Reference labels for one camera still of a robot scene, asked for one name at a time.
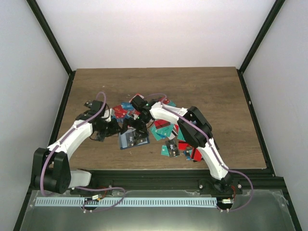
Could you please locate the teal card top right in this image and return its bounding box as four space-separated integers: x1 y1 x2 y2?
165 99 176 107

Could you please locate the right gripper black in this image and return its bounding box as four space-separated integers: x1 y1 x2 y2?
121 115 151 141

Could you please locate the red card back stripe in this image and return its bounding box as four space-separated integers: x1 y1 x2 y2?
154 119 170 129

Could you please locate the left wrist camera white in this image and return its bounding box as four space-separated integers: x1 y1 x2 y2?
102 109 113 122

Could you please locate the right black frame post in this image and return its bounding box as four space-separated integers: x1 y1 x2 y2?
237 0 286 73

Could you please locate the black vip card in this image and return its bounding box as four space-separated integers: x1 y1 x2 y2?
165 139 180 157
94 133 105 142
135 132 148 145

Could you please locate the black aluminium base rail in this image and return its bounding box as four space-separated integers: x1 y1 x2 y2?
31 169 284 193

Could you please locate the blue leather card holder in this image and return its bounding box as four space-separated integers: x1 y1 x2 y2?
118 129 150 150

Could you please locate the red gold card lower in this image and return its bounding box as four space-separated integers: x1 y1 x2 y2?
178 141 189 151

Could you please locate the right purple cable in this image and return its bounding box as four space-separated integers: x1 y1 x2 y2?
143 93 254 213

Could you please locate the black VIP card passed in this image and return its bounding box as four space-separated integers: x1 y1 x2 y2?
126 133 136 148

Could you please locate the blue VIP card top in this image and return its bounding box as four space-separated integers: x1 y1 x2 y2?
121 102 134 111

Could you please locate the red card left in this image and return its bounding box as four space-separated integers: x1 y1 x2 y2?
112 105 127 119

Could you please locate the light blue slotted cable duct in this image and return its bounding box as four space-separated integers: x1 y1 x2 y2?
35 197 217 208

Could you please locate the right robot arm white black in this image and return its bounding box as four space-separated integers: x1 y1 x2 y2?
121 95 232 194

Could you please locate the black card far left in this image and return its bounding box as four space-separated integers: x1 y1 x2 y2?
84 100 93 108

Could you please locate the teal card under red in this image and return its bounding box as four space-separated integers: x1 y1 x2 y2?
150 125 174 141

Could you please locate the left black frame post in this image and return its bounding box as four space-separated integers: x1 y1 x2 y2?
26 0 73 73

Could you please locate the black frame post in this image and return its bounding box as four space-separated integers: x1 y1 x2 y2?
237 0 286 73
26 0 73 73

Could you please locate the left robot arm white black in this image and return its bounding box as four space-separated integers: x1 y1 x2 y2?
30 100 121 194

